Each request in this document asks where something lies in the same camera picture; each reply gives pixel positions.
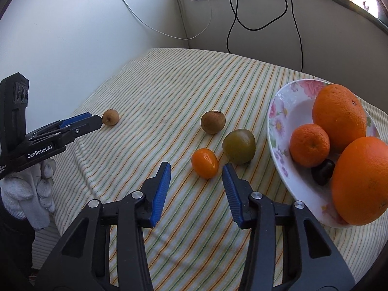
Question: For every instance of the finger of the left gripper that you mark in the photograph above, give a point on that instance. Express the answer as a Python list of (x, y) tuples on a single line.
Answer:
[(64, 136), (75, 119)]

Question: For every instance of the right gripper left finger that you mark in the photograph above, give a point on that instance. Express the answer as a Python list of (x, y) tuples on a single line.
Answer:
[(103, 248)]

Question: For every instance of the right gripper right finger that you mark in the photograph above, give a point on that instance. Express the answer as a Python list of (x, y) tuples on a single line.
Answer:
[(288, 248)]

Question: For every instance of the small brown longan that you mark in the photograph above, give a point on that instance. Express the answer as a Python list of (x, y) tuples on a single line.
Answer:
[(110, 117)]

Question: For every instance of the large orange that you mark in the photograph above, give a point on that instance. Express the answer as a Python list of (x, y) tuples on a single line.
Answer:
[(359, 181), (339, 112)]

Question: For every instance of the dark purple plum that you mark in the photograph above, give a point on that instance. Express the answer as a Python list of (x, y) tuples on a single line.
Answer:
[(322, 173)]

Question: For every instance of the small mandarin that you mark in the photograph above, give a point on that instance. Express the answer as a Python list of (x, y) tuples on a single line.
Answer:
[(309, 145)]

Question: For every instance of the orange kumquat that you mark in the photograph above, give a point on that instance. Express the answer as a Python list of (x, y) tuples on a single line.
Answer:
[(205, 163)]

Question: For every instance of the left white gloved hand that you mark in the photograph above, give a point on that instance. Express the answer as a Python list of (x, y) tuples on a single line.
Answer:
[(28, 194)]

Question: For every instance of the green-brown plum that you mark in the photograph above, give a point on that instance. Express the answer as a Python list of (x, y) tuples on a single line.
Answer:
[(239, 146)]

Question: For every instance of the brown kiwi fruit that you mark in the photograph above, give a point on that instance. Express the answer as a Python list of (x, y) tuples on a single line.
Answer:
[(213, 121)]

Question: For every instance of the floral white plate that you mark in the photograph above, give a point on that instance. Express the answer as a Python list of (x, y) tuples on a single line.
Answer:
[(290, 108)]

